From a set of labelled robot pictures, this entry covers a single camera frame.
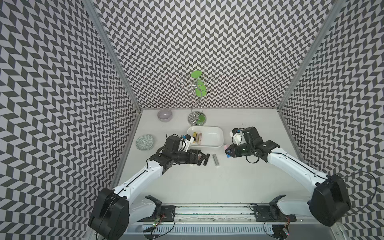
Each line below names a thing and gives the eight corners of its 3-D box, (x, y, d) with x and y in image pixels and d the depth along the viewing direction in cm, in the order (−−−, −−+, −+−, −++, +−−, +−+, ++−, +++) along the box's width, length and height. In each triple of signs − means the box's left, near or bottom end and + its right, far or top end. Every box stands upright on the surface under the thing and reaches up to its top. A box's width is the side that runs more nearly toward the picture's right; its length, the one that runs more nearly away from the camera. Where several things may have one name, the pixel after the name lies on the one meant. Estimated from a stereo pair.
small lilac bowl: (158, 124, 111) (156, 118, 107) (160, 114, 118) (158, 109, 113) (171, 124, 111) (169, 118, 107) (172, 114, 118) (171, 109, 113)
